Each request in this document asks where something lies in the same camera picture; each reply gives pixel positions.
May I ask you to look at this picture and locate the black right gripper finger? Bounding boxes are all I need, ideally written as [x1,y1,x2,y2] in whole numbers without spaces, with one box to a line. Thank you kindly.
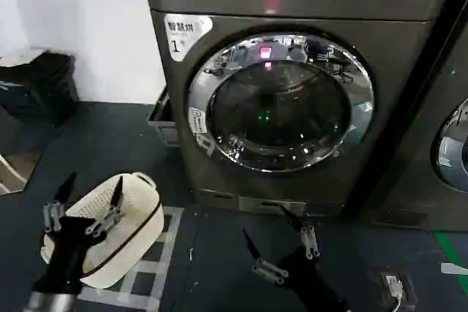
[241,227,290,286]
[279,203,322,261]

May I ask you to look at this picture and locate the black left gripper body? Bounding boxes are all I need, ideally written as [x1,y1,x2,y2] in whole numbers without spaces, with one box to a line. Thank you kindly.
[31,216,107,294]

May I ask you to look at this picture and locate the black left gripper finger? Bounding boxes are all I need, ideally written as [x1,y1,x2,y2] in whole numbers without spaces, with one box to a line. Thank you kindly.
[85,175,125,237]
[42,172,78,233]

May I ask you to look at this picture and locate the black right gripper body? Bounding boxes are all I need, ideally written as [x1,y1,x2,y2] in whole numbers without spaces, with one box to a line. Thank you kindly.
[273,246,349,312]

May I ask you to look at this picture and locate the white perforated laundry basket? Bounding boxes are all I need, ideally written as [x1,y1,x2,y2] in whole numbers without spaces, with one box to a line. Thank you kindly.
[39,171,165,289]

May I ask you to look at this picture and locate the grey plastic crate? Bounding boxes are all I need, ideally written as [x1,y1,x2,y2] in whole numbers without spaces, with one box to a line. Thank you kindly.
[146,94,181,148]

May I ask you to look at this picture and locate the black floor socket box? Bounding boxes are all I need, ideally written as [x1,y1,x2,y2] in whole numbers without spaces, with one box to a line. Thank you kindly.
[375,265,418,306]

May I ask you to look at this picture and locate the small white door label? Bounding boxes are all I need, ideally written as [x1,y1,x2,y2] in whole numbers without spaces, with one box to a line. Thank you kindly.
[187,106,210,134]

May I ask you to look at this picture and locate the black waste bin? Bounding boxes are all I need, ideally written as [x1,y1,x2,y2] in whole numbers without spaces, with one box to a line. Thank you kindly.
[0,50,80,127]

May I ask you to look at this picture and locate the round glass dryer door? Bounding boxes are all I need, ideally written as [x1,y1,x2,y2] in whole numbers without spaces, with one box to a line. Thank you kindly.
[184,31,376,173]
[430,97,468,193]

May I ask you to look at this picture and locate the white number sticker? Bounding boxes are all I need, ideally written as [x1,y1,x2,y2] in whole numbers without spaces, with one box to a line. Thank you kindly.
[162,13,214,63]

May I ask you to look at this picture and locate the white plug cable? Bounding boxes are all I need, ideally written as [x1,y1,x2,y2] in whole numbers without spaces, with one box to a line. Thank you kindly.
[382,273,404,312]

